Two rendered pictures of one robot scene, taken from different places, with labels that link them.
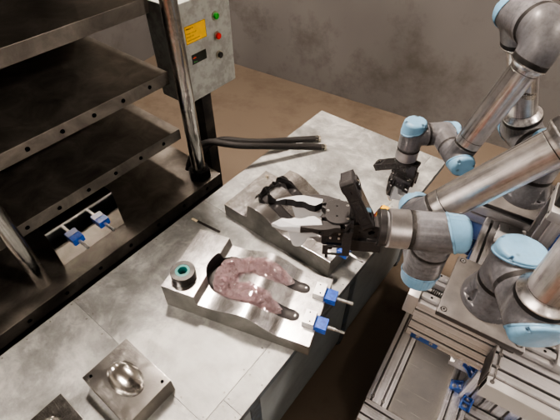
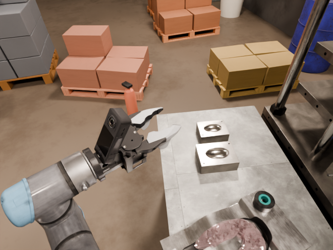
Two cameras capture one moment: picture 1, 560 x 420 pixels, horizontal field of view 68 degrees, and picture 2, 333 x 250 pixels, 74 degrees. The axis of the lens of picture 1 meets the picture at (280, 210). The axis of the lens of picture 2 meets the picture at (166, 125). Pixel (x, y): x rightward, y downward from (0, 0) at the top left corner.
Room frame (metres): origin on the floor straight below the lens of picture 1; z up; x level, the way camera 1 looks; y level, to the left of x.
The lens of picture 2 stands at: (0.83, -0.26, 1.80)
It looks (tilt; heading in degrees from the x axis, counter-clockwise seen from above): 44 degrees down; 138
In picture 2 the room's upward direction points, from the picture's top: 3 degrees counter-clockwise
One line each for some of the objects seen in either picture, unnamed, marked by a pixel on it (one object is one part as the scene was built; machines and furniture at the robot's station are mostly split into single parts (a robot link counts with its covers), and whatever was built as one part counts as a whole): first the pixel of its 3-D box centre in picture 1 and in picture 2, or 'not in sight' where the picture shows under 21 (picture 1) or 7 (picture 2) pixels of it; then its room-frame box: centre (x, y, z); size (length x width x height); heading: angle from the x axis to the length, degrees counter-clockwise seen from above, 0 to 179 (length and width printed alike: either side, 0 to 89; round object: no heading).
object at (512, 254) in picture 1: (514, 265); not in sight; (0.61, -0.57, 1.20); 0.13 x 0.12 x 0.14; 173
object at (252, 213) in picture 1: (294, 212); not in sight; (1.11, -0.06, 0.87); 0.50 x 0.26 x 0.14; 52
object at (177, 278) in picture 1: (182, 273); (263, 201); (0.78, 0.31, 0.93); 0.08 x 0.08 x 0.04
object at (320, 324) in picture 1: (323, 326); not in sight; (0.63, -0.14, 0.86); 0.13 x 0.05 x 0.05; 69
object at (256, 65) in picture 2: not in sight; (251, 67); (-0.38, 2.52, 0.20); 1.13 x 0.82 x 0.39; 62
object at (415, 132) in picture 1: (412, 134); not in sight; (1.12, -0.44, 1.22); 0.09 x 0.08 x 0.11; 96
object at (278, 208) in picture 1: (296, 207); not in sight; (1.09, -0.06, 0.92); 0.35 x 0.16 x 0.09; 52
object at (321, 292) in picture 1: (333, 297); not in sight; (0.73, -0.18, 0.86); 0.13 x 0.05 x 0.05; 69
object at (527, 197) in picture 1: (528, 183); not in sight; (1.03, -0.84, 1.09); 0.15 x 0.15 x 0.10
